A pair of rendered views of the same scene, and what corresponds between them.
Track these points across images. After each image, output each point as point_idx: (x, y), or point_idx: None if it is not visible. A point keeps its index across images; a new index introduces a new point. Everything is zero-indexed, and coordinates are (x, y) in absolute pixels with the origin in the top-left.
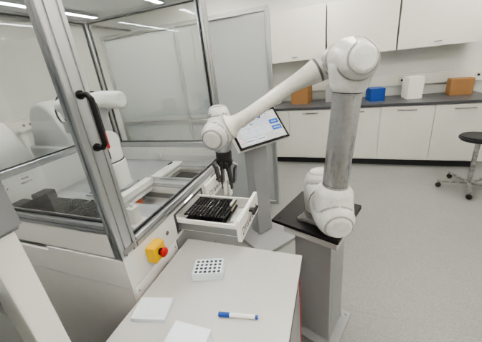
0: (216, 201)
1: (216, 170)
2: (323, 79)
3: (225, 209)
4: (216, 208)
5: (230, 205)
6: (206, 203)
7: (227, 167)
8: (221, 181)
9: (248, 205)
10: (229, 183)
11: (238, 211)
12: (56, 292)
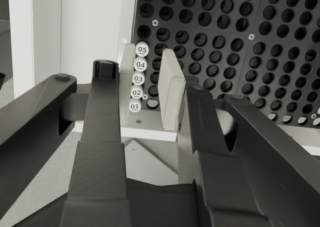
0: (228, 89)
1: (305, 173)
2: None
3: (166, 19)
4: (215, 20)
5: (142, 42)
6: (280, 69)
7: (70, 186)
8: (198, 94)
9: (11, 5)
10: (110, 73)
11: (116, 60)
12: None
